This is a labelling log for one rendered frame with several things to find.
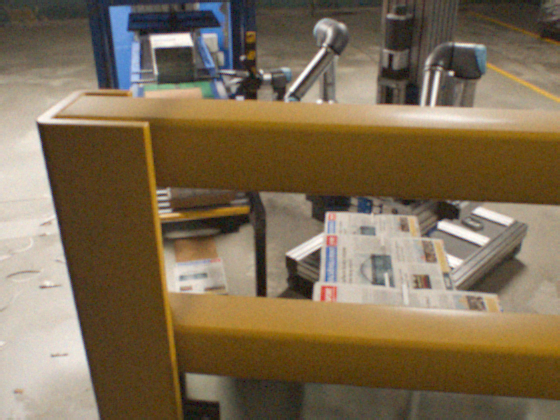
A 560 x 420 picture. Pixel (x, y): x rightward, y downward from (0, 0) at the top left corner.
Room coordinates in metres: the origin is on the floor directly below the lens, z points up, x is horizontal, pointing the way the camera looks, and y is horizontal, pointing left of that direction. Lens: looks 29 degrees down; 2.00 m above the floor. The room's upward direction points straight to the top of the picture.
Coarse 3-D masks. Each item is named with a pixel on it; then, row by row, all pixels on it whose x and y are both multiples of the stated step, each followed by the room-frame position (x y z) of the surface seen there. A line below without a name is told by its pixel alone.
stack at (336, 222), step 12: (336, 216) 2.13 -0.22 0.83; (348, 216) 2.13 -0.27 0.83; (360, 216) 2.13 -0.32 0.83; (372, 216) 2.13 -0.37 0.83; (384, 216) 2.13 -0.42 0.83; (396, 216) 2.13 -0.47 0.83; (408, 216) 2.13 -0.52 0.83; (336, 228) 2.03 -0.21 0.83; (348, 228) 2.03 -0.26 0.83; (360, 228) 2.03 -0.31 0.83; (372, 228) 2.03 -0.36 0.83; (384, 228) 2.03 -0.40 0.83; (396, 228) 2.03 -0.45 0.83; (408, 228) 2.03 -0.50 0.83
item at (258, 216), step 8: (248, 192) 2.41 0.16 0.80; (256, 192) 2.41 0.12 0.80; (256, 200) 2.33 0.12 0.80; (256, 208) 2.25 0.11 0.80; (264, 208) 2.25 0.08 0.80; (256, 216) 2.22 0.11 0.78; (264, 216) 2.23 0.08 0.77; (256, 224) 2.22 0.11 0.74; (264, 224) 2.23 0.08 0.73; (256, 232) 2.22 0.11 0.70; (264, 232) 2.23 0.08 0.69
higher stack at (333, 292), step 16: (320, 288) 0.99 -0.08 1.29; (336, 288) 0.99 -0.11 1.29; (352, 288) 0.99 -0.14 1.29; (368, 288) 0.99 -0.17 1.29; (384, 288) 0.99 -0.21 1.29; (384, 304) 0.93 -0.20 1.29; (400, 304) 0.93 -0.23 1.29; (416, 304) 0.93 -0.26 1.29; (432, 304) 0.93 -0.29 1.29; (448, 304) 0.93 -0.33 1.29; (464, 304) 0.93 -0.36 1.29; (480, 304) 0.93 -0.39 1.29; (496, 304) 0.93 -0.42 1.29
